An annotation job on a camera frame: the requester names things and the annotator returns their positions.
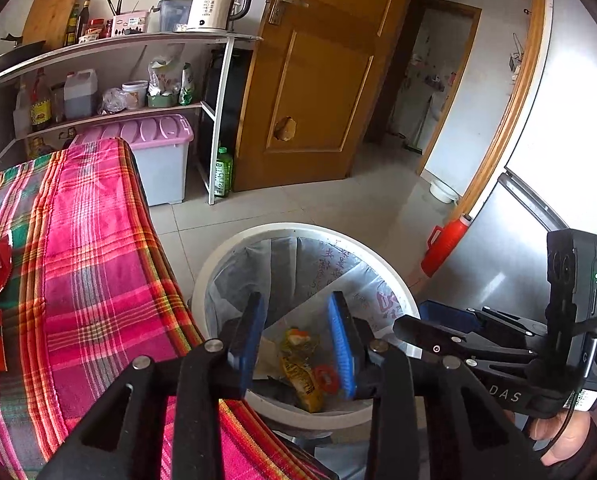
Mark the white oil jug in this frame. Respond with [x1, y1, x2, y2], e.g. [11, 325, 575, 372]
[63, 68, 98, 120]

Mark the wooden door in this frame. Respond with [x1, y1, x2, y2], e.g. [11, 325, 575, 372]
[234, 0, 410, 191]

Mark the black frying pan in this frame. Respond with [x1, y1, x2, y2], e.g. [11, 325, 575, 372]
[0, 34, 46, 73]

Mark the person's right hand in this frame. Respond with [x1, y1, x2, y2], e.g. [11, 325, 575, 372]
[529, 411, 592, 466]

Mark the pink-lidded storage box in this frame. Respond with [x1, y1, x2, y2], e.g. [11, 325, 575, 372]
[73, 114, 194, 206]

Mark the red thermos flask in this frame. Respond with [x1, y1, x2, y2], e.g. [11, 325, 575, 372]
[421, 214, 472, 278]

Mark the pink utensil holder box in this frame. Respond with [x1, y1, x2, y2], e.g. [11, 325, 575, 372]
[112, 10, 150, 37]

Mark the soy sauce bottle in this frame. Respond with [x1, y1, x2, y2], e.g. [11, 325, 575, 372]
[30, 68, 52, 131]

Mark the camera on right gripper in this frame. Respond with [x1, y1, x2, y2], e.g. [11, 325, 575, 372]
[545, 229, 597, 377]

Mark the white electric kettle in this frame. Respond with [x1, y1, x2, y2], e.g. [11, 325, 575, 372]
[187, 0, 252, 30]

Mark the plaid pink tablecloth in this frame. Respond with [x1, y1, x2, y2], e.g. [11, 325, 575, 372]
[0, 139, 323, 479]

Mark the white trash bin with liner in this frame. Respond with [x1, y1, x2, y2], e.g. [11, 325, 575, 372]
[191, 222, 421, 430]

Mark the red round lid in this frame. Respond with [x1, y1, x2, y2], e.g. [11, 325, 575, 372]
[313, 364, 339, 396]

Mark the metal kitchen shelf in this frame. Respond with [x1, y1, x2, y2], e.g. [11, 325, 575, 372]
[0, 30, 262, 205]

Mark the green plastic bottle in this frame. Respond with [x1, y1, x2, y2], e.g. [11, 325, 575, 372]
[215, 146, 233, 197]

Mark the wooden cutting board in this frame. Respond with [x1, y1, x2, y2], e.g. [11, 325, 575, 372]
[22, 0, 76, 51]

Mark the clear plastic container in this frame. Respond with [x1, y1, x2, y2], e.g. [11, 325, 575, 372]
[154, 0, 193, 32]

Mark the gold snack wrapper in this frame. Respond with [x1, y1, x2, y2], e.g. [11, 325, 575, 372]
[279, 327, 324, 413]

